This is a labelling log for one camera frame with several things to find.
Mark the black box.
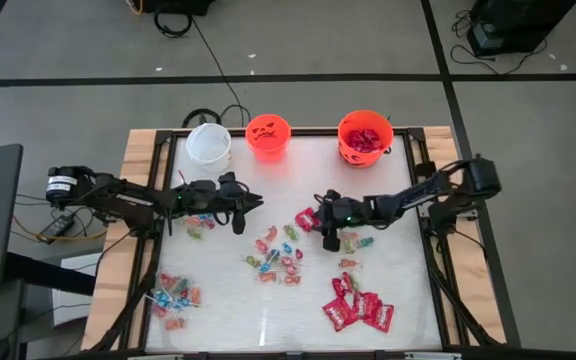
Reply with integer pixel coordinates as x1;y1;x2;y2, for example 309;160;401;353
140;0;218;16

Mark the black equipment case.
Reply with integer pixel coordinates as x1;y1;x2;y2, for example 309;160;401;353
466;0;576;58

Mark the coiled black cable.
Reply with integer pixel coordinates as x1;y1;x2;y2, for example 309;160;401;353
152;2;194;39

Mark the long black cable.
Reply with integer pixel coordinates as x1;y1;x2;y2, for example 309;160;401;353
190;17;247;127

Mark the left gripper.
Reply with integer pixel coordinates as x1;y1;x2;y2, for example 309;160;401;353
216;172;265;221

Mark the black metal table frame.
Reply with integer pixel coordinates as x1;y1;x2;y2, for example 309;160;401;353
85;127;507;360

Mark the white box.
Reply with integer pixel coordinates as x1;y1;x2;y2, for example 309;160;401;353
50;252;103;329

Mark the red Skittles pack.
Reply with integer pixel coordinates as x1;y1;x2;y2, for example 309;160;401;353
363;128;384;154
345;128;367;153
294;207;320;233
322;297;359;333
331;272;354;300
365;302;396;334
352;291;380;321

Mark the orange bucket smiling pumpkin face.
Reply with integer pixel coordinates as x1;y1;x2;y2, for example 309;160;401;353
336;109;395;169

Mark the black desk leg bar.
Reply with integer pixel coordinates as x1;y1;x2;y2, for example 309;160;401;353
5;252;97;297

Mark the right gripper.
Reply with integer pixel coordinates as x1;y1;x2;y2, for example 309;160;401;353
313;189;367;236

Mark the black power adapter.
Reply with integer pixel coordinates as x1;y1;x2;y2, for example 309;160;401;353
37;214;77;245

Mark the orange bucket jagged-mouth face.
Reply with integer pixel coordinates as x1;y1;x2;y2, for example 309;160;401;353
245;113;293;162

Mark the white bucket black pumpkin face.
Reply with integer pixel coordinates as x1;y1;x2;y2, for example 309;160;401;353
185;122;233;174

